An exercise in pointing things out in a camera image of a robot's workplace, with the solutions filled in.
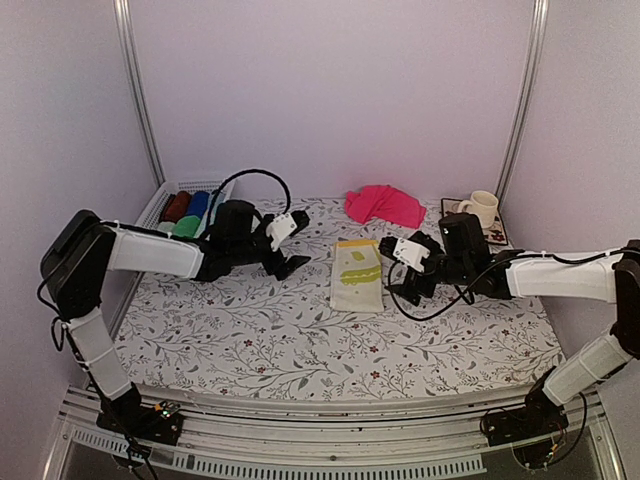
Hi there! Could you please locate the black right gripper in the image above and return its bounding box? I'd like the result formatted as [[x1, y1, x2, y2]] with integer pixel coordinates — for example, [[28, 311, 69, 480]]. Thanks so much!
[[386, 231, 471, 306]]

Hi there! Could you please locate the green and cream patterned towel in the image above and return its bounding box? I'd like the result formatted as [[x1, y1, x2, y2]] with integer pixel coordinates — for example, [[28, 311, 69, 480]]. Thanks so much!
[[329, 239, 384, 313]]

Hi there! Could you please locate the pink towel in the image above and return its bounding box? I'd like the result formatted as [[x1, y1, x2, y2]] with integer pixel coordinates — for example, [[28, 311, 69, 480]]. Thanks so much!
[[344, 185, 427, 229]]

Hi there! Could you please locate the light blue rolled towel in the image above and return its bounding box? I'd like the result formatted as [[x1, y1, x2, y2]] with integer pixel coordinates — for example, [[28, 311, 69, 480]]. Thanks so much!
[[194, 190, 227, 238]]

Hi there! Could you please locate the patterned square coaster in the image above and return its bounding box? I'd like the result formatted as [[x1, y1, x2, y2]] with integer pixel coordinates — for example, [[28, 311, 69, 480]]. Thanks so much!
[[440, 198, 509, 246]]

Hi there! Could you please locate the green rolled towel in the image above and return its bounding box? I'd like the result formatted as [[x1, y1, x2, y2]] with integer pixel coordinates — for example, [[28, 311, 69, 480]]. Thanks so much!
[[171, 215, 201, 238]]

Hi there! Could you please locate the cream ceramic mug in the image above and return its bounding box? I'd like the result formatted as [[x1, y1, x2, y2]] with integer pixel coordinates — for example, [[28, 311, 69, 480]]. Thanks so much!
[[456, 190, 499, 229]]

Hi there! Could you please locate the brown rolled towel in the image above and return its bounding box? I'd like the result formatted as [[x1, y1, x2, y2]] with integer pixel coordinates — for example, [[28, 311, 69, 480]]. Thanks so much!
[[160, 191, 192, 223]]

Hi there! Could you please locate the white plastic basket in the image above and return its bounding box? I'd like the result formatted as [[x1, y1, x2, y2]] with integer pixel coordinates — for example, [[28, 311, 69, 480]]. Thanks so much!
[[135, 179, 235, 239]]

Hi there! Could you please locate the right robot arm white sleeve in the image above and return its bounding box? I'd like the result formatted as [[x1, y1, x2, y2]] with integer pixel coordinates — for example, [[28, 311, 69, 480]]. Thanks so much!
[[437, 211, 640, 446]]

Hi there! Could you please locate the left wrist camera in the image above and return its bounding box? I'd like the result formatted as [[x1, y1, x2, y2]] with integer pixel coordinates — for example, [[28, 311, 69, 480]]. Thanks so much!
[[265, 213, 297, 251]]

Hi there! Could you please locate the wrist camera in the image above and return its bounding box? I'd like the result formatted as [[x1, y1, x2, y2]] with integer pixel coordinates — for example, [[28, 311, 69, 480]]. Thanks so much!
[[393, 239, 430, 273], [265, 213, 297, 251]]

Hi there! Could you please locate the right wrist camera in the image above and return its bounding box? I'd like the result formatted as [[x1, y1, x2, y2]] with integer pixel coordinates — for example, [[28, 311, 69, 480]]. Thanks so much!
[[393, 239, 430, 273]]

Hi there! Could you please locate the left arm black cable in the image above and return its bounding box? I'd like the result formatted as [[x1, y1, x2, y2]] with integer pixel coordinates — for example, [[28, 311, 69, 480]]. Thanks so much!
[[214, 168, 293, 217]]

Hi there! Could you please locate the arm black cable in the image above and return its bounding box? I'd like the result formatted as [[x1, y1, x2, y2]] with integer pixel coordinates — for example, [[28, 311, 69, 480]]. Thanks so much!
[[387, 249, 626, 321], [214, 168, 293, 217]]

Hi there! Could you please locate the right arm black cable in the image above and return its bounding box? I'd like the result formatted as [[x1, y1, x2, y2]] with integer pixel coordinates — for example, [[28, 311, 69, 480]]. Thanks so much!
[[387, 249, 626, 321]]

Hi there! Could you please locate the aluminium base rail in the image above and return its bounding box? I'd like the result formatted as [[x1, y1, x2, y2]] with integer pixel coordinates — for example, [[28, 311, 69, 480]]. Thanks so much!
[[43, 386, 627, 479]]

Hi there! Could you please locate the left aluminium frame post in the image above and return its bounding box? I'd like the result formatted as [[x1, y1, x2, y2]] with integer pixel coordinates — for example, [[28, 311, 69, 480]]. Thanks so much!
[[113, 0, 166, 187]]

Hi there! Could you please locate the aluminium frame post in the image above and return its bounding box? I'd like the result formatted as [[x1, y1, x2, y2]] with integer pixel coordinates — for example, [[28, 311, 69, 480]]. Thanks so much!
[[113, 0, 166, 187], [495, 0, 550, 204]]

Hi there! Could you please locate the right aluminium frame post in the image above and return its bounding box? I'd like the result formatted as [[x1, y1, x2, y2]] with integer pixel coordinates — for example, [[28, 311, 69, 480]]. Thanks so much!
[[495, 0, 550, 204]]

